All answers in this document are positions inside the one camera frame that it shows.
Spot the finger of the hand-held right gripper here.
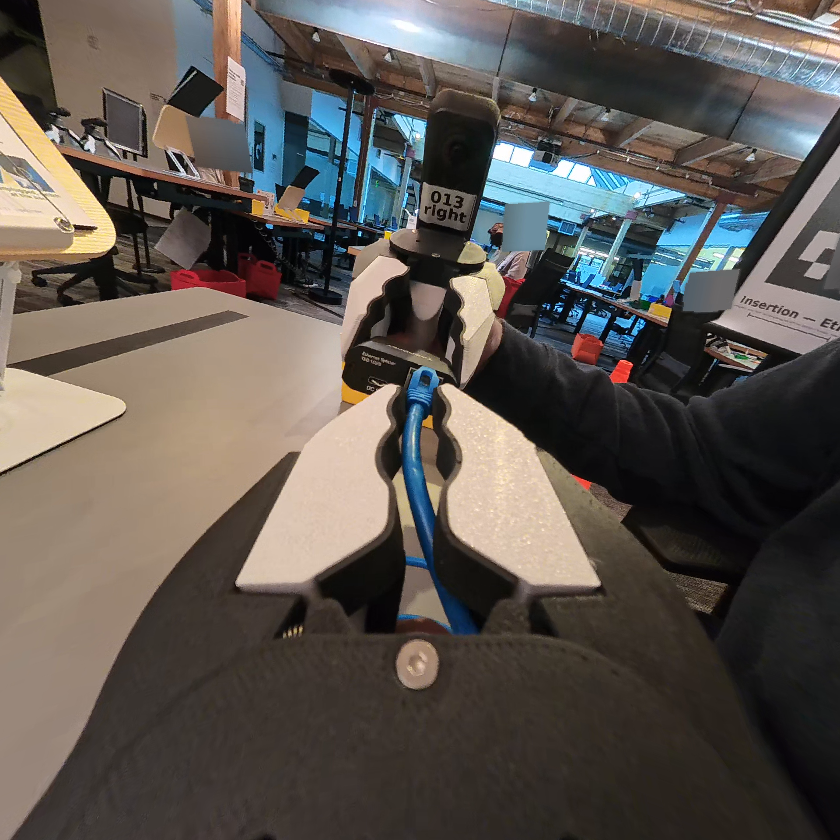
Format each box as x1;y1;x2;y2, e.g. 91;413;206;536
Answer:
448;270;508;389
340;255;413;358

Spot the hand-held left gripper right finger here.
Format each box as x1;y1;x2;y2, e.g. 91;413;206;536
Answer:
435;385;602;632

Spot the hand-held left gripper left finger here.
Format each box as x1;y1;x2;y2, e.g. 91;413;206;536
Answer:
235;384;404;632

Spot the black ethernet splitter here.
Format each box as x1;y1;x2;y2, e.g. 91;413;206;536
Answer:
341;336;460;406

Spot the blue ethernet cable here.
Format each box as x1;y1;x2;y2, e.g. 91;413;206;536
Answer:
397;367;480;637

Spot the person's right forearm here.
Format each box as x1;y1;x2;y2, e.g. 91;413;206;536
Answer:
462;318;840;559

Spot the black office chair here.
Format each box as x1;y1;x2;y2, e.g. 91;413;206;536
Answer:
505;249;578;339
640;308;716;401
31;202;165;306

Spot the red bin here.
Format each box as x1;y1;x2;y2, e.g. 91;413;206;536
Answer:
171;268;247;299
238;252;283;299

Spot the cluttered office desk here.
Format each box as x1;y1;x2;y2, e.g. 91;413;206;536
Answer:
561;279;672;329

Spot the long wooden desk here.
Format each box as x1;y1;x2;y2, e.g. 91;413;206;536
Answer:
58;143;270;206

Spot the black tilted panel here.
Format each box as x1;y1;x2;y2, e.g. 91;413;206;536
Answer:
167;66;224;118

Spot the white stand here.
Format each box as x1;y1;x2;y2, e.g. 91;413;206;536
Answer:
0;259;127;475

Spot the black monitor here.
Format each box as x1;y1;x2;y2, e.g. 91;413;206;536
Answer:
101;88;147;158

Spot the framed tag sign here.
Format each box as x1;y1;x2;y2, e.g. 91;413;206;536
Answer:
712;108;840;358

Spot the tilted sign board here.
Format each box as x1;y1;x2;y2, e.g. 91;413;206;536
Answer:
0;75;118;262

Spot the wooden post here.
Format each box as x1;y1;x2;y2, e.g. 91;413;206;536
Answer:
213;0;245;122

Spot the silver ventilation duct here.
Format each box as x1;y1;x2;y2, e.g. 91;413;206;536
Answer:
499;0;840;142

